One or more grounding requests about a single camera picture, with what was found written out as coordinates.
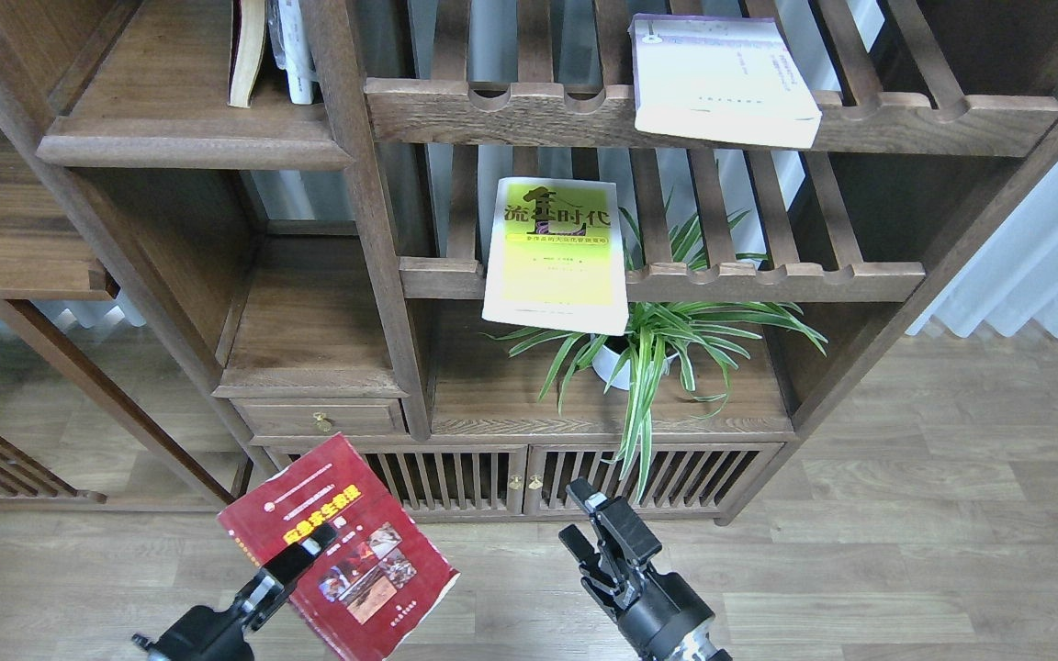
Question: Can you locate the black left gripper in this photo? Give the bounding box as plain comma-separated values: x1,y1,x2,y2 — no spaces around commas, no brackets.
131,524,338,660

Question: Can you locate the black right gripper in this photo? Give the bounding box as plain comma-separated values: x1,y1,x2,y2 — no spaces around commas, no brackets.
558,478,732,660

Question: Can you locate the red cover book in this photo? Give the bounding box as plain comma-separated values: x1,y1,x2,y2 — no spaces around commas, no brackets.
218,434,457,660

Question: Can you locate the brass drawer knob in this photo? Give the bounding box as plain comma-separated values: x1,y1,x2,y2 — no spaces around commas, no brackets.
312,411,334,432

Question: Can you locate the white plant pot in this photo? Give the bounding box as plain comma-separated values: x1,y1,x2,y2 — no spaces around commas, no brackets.
589,333,677,390

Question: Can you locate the green spider plant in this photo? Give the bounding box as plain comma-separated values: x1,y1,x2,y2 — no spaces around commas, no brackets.
489,188,831,498

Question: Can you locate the dark wooden bookshelf unit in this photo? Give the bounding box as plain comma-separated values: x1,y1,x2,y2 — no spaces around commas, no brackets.
0,1,1058,524

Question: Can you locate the yellow green cover book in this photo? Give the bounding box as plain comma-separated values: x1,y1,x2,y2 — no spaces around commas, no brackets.
482,177,628,336

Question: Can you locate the white purple cover book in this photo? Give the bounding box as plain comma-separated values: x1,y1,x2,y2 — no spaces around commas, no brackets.
630,14,822,150

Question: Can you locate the white curtain right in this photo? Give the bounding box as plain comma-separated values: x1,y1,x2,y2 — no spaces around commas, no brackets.
906,163,1058,339

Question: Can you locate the upright white book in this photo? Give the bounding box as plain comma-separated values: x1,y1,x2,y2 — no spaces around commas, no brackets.
273,1,316,105

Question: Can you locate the upright cream paged book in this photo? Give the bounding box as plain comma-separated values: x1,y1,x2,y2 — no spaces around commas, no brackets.
229,0,267,108

